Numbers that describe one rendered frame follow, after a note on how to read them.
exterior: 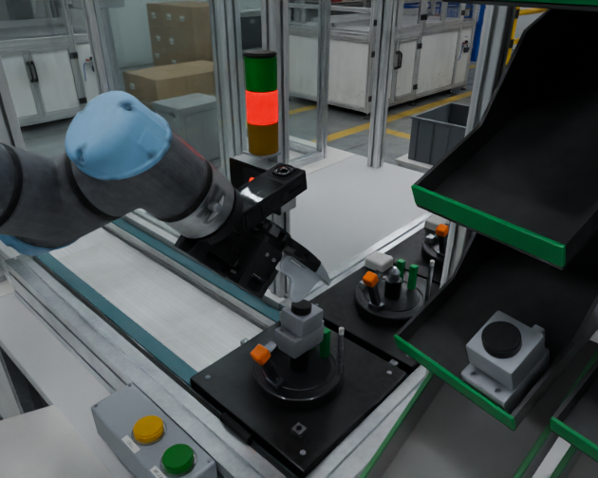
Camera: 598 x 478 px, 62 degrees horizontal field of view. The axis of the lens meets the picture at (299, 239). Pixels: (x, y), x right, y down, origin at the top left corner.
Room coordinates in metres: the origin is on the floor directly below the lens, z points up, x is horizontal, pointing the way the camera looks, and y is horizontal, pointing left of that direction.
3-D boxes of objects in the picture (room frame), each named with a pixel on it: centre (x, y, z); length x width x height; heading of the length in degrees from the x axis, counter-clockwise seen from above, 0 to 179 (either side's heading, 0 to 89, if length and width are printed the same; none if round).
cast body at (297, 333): (0.59, -0.01, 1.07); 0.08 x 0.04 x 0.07; 137
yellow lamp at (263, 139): (0.79, 0.06, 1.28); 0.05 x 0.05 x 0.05
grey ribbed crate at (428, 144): (2.50, -0.94, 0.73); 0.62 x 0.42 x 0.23; 47
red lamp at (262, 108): (0.79, 0.06, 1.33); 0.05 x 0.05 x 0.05
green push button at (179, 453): (0.43, 0.16, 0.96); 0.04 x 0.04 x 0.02
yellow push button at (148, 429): (0.48, 0.21, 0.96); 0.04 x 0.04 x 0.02
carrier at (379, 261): (0.76, -0.17, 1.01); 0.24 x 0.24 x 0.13; 47
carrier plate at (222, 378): (0.58, 0.00, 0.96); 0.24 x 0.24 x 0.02; 47
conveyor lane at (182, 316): (0.80, 0.20, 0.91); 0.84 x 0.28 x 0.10; 47
